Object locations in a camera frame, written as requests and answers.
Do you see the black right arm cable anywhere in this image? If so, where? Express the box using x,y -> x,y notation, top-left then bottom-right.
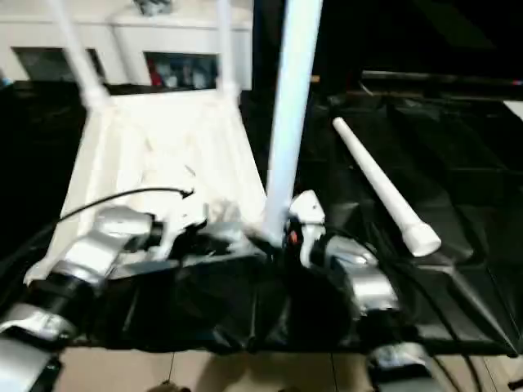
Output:
321,231 -> 484,392

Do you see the black plastic mat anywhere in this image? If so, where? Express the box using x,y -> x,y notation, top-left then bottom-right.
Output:
0,78 -> 523,357

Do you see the white flat panel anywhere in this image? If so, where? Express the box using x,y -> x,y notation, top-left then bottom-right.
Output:
503,99 -> 523,124

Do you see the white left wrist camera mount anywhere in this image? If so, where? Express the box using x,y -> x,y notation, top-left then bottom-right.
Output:
152,190 -> 210,261

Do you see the black metal frame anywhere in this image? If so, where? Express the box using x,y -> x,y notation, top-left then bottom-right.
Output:
360,69 -> 523,98

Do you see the white cabinet with glass doors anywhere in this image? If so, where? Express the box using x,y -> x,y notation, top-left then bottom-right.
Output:
0,0 -> 254,90

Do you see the white plastic table top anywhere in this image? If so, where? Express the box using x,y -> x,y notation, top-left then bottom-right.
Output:
23,87 -> 284,287

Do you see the grey crumpled bag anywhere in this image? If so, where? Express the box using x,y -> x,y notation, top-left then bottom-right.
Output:
136,0 -> 173,16

